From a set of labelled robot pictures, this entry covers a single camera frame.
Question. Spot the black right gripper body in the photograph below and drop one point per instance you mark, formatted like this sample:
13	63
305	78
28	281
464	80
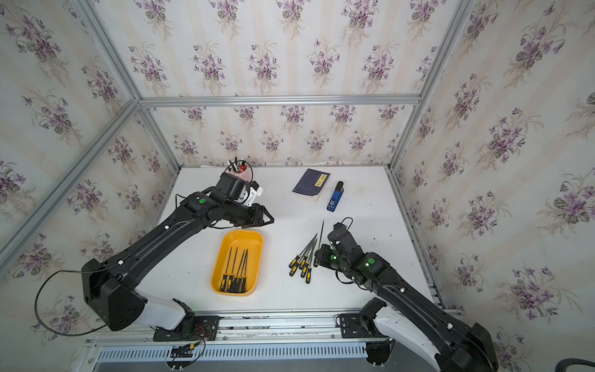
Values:
327	258

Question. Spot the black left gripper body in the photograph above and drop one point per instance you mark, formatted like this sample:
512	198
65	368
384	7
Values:
250	216

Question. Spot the blue black handheld device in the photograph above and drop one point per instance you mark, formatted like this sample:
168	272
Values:
336	196

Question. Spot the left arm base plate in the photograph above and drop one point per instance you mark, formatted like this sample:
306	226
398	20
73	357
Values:
191	327

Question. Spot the yellow plastic storage tray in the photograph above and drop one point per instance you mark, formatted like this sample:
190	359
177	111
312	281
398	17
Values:
249	240

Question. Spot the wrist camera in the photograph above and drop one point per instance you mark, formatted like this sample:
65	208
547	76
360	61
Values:
237	189
337	233

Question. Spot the pink pen cup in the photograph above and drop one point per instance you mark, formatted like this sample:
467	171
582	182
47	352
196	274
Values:
240	168

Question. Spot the dark blue notebook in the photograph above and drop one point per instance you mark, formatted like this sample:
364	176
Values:
311	183

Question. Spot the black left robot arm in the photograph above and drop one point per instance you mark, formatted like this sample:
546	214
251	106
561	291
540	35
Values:
110	286

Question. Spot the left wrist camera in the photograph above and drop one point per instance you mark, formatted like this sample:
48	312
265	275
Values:
237	189

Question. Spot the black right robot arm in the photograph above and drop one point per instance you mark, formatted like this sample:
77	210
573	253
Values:
398	313

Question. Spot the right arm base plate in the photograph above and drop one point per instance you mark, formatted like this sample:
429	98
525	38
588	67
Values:
361	324

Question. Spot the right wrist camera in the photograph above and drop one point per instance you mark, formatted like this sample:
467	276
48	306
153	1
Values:
337	233

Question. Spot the aluminium front rail frame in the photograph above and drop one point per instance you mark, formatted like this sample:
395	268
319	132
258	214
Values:
257	336

